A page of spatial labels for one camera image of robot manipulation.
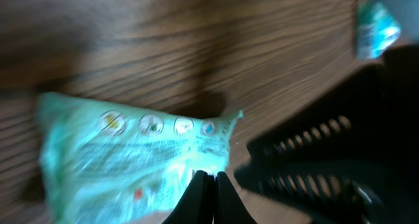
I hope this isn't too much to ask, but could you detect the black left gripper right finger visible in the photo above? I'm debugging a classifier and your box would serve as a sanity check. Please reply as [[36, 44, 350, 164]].
[[214, 172, 257, 224]]

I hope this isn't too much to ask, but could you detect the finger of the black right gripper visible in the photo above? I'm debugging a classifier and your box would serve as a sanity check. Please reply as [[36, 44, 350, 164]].
[[234, 163, 376, 223], [247, 113, 370, 165]]

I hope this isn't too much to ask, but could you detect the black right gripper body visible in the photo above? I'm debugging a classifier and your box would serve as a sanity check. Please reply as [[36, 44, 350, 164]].
[[333, 45, 418, 223]]

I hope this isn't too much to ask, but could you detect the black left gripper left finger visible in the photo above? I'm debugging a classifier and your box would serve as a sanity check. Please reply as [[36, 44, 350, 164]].
[[163, 170, 215, 224]]

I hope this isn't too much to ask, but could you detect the teal white tissue pack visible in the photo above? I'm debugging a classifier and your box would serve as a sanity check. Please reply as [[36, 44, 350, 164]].
[[355, 0, 401, 60]]

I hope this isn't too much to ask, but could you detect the teal wet wipes packet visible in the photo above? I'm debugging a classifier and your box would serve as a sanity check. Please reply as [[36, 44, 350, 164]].
[[38, 92, 244, 223]]

